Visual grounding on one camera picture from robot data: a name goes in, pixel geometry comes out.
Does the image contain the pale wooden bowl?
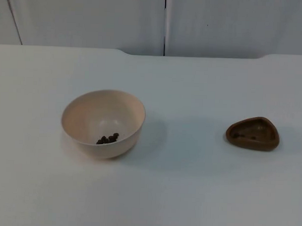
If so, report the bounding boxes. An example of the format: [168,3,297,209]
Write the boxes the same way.
[60,88,147,161]

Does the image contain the dark brown wooden cup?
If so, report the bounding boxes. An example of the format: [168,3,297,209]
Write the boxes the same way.
[225,115,281,152]

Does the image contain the coffee beans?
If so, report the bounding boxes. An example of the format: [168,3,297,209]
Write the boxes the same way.
[96,131,120,146]

